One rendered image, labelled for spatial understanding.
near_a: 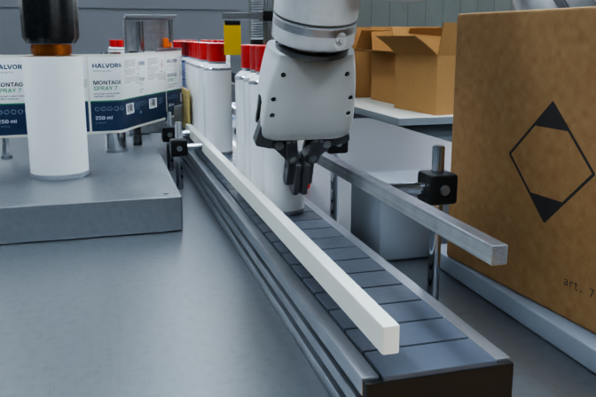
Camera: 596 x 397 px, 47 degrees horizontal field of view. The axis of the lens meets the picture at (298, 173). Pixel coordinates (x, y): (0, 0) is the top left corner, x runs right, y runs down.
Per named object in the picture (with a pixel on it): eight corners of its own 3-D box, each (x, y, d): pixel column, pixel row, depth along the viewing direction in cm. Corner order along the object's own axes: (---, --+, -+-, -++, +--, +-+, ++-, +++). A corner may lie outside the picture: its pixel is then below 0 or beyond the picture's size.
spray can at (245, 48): (233, 181, 104) (231, 44, 100) (266, 179, 105) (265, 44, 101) (239, 188, 99) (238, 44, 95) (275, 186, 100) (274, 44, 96)
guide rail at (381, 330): (185, 133, 145) (185, 123, 144) (192, 132, 145) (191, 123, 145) (383, 355, 43) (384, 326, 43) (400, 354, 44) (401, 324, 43)
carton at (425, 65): (367, 107, 312) (369, 24, 304) (460, 103, 330) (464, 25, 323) (415, 117, 274) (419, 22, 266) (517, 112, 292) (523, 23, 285)
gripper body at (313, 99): (348, 22, 73) (336, 116, 78) (255, 21, 70) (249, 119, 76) (373, 48, 67) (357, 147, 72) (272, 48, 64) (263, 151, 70)
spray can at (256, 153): (246, 196, 94) (244, 45, 90) (283, 194, 95) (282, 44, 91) (254, 205, 89) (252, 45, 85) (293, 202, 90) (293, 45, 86)
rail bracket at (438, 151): (372, 310, 67) (375, 145, 64) (438, 302, 69) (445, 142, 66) (384, 323, 64) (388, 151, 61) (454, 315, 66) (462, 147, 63)
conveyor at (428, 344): (164, 125, 200) (163, 112, 199) (192, 124, 202) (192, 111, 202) (382, 432, 45) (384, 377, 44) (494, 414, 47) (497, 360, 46)
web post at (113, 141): (103, 150, 132) (98, 51, 129) (128, 148, 134) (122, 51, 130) (103, 153, 128) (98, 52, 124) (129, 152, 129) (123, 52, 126)
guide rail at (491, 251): (219, 107, 146) (219, 100, 146) (225, 106, 146) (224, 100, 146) (490, 266, 44) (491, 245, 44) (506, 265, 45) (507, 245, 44)
